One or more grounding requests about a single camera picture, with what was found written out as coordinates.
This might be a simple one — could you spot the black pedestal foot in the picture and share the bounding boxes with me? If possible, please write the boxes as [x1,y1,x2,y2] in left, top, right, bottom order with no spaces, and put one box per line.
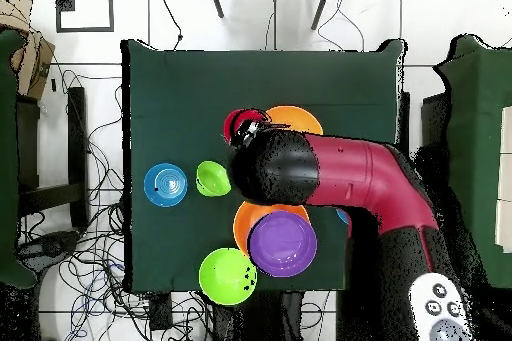
[17,230,83,274]

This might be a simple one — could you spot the dark green table cloth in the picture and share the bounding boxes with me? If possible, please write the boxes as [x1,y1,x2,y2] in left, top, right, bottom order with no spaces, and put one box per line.
[121,38,407,294]

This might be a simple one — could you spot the black cable with connector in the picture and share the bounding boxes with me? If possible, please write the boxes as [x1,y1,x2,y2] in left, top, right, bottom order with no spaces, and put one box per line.
[156,0,184,51]

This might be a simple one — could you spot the black floor frame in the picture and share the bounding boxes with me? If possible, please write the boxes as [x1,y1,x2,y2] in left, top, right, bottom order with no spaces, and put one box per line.
[54,0,116,34]

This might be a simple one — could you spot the large green bowl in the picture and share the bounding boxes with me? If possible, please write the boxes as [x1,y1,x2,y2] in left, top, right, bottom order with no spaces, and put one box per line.
[198,247,259,306]

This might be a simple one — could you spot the white box stack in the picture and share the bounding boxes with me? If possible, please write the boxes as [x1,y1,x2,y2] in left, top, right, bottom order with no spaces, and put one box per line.
[494,105,512,254]

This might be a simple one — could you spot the small green bowl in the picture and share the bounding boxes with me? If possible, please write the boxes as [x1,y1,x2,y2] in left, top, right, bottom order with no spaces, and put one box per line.
[195,160,233,198]

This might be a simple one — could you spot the purple bowl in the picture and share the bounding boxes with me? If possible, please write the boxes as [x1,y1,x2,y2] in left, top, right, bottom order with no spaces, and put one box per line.
[247,210,319,279]

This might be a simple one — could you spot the dark green covered table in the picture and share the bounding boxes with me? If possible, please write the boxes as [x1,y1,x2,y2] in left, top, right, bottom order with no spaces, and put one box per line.
[433,34,512,295]
[0,29,39,290]

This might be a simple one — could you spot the black power strip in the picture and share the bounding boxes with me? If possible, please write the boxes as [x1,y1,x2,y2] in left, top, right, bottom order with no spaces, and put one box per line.
[148,291,174,331]

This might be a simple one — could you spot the large orange bowl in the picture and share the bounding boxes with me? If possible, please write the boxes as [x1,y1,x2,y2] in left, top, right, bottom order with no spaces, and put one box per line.
[232,201,311,256]
[263,105,325,136]

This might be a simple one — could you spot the cardboard box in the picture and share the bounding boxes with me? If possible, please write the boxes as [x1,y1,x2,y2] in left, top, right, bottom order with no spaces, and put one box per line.
[0,0,56,102]

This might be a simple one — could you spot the black metal stand frame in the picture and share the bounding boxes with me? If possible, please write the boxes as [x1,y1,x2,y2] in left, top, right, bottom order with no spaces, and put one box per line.
[15,86,91,230]

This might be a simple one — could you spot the black tripod leg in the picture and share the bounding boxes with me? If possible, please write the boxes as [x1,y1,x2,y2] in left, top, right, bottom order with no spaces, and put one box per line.
[310,0,334,31]
[206,0,226,19]

